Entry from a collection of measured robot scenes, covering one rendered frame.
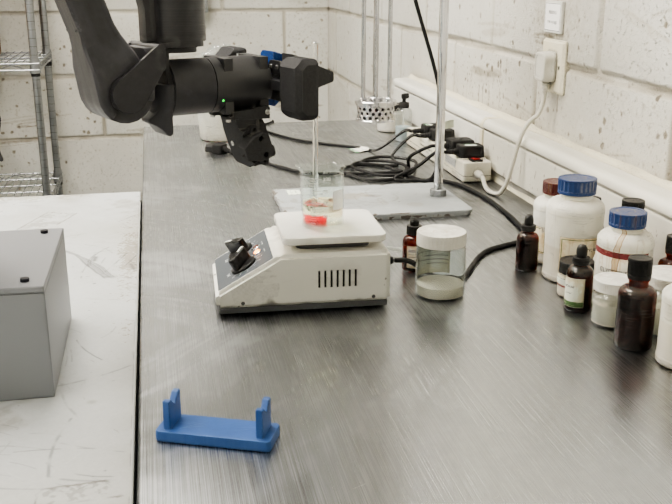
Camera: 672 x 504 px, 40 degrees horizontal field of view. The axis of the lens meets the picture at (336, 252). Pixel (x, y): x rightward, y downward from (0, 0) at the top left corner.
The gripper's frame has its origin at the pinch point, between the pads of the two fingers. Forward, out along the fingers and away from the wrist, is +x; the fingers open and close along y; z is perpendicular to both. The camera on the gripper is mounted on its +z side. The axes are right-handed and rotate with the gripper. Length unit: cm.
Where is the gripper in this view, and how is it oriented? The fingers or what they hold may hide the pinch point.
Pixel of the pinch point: (305, 78)
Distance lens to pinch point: 104.4
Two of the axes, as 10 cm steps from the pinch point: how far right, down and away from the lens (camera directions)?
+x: 8.3, -1.6, 5.3
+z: -0.1, 9.5, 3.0
